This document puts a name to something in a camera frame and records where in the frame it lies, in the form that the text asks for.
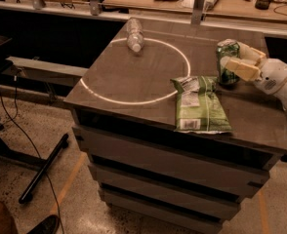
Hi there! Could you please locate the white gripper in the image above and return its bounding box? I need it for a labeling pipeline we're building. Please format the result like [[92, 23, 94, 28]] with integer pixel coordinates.
[[220, 42, 287, 95]]

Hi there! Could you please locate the green soda can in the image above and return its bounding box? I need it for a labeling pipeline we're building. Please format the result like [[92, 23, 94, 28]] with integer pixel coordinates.
[[216, 39, 240, 86]]

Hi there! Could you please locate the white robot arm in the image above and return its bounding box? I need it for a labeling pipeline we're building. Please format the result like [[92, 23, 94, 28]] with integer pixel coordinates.
[[220, 42, 287, 111]]

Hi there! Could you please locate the black tape roll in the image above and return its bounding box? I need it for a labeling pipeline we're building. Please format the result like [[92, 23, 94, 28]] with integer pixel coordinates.
[[255, 0, 272, 10]]

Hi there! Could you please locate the green chip bag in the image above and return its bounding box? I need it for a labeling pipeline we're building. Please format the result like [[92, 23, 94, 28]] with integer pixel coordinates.
[[172, 76, 231, 134]]

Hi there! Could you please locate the clear plastic water bottle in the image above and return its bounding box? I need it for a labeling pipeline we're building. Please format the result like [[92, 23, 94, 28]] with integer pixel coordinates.
[[126, 18, 144, 53]]

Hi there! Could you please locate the grey drawer cabinet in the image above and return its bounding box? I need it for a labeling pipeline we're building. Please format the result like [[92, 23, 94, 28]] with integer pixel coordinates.
[[65, 19, 287, 234]]

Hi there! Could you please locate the black shoe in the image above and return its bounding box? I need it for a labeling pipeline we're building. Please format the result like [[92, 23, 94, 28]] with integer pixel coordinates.
[[26, 214, 60, 234]]

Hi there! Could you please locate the black chair base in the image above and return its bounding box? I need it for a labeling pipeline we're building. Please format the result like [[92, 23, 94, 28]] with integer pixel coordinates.
[[0, 116, 69, 205]]

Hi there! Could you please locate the metal bracket post right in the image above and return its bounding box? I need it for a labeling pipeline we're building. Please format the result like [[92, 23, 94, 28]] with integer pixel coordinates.
[[191, 0, 205, 25]]

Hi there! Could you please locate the black floor cable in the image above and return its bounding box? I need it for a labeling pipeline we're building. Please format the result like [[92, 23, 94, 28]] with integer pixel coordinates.
[[0, 69, 65, 234]]

